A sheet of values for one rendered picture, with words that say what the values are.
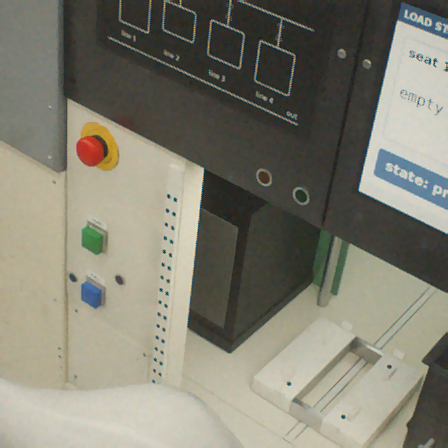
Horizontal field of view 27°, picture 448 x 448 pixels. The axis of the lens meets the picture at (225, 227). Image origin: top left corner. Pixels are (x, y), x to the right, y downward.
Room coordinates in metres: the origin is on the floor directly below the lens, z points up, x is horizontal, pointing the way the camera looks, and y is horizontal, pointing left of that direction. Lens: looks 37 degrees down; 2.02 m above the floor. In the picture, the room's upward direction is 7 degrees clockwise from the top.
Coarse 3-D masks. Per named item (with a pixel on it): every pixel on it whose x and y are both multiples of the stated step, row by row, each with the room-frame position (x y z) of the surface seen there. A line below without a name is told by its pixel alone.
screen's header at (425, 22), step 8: (400, 8) 0.82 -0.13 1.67; (408, 8) 0.82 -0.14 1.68; (416, 8) 0.81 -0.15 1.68; (400, 16) 0.82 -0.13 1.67; (408, 16) 0.82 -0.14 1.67; (416, 16) 0.81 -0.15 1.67; (424, 16) 0.81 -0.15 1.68; (432, 16) 0.80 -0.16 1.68; (408, 24) 0.81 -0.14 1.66; (416, 24) 0.81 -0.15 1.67; (424, 24) 0.81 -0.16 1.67; (432, 24) 0.80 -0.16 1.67; (440, 24) 0.80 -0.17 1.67; (432, 32) 0.80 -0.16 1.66; (440, 32) 0.80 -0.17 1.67
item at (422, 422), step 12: (444, 336) 1.01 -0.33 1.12; (432, 348) 0.98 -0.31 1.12; (444, 348) 0.98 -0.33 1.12; (432, 360) 0.95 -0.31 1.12; (444, 360) 0.99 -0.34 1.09; (432, 372) 0.94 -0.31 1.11; (444, 372) 0.94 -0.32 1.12; (432, 384) 0.94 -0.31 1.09; (444, 384) 0.93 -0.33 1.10; (420, 396) 0.95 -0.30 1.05; (432, 396) 0.94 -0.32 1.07; (444, 396) 0.93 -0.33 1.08; (420, 408) 0.94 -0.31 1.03; (432, 408) 0.94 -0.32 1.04; (444, 408) 0.93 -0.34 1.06; (420, 420) 0.94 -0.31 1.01; (432, 420) 0.93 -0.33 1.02; (444, 420) 0.92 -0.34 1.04; (408, 432) 0.95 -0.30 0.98; (420, 432) 0.94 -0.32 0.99; (432, 432) 0.93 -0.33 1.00; (444, 432) 0.92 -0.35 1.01; (408, 444) 0.94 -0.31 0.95; (420, 444) 0.93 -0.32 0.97; (444, 444) 0.92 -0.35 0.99
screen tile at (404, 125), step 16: (416, 48) 0.81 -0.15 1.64; (432, 48) 0.80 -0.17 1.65; (400, 64) 0.81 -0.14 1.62; (416, 64) 0.81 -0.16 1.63; (432, 64) 0.80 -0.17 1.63; (400, 80) 0.81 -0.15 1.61; (416, 80) 0.80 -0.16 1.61; (432, 80) 0.79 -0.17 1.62; (400, 112) 0.81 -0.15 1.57; (416, 112) 0.80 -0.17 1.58; (384, 128) 0.81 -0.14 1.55; (400, 128) 0.81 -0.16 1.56; (416, 128) 0.80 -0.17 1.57; (432, 128) 0.79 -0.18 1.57; (400, 144) 0.80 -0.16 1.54; (416, 144) 0.79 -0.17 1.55; (432, 144) 0.79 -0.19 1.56
